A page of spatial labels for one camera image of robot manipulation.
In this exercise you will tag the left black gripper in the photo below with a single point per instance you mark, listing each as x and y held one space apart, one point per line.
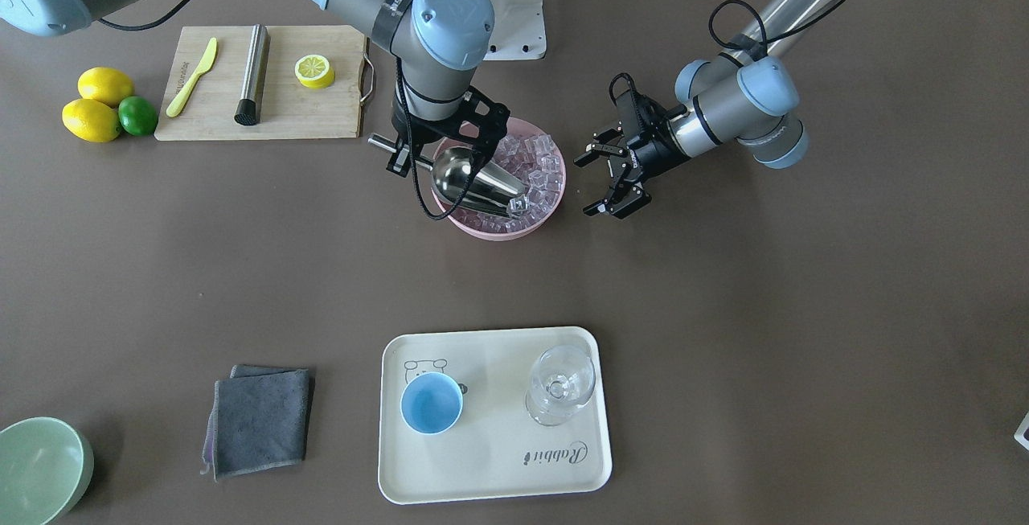
661 152

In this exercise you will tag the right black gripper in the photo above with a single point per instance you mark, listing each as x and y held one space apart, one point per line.
404 120

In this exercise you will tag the metal ice scoop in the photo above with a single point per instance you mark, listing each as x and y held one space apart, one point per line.
490 189

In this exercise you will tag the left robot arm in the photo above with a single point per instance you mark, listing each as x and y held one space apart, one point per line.
743 95

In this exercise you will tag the pink bowl of ice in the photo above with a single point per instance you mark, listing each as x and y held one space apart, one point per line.
531 156

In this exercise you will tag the blue plastic cup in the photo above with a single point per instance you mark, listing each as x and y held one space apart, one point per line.
432 403

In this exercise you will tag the half lemon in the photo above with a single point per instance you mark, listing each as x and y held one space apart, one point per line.
314 71

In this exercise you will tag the bamboo cutting board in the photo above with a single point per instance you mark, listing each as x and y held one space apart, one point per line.
288 109

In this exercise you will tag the clear wine glass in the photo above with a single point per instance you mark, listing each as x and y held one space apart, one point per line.
562 381

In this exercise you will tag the steel muddler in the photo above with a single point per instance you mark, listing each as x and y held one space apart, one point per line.
249 105

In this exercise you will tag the cream serving tray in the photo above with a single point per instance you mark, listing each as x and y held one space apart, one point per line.
495 449

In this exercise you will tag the yellow plastic knife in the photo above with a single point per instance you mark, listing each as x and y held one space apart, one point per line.
204 65

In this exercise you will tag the green lime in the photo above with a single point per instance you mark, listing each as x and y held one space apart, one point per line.
137 116

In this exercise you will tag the grey folded cloth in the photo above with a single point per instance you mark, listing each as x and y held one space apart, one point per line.
258 421

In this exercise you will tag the whole yellow lemon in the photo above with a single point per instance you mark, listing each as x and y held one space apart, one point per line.
91 120

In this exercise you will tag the green ceramic bowl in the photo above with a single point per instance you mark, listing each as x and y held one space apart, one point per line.
46 467

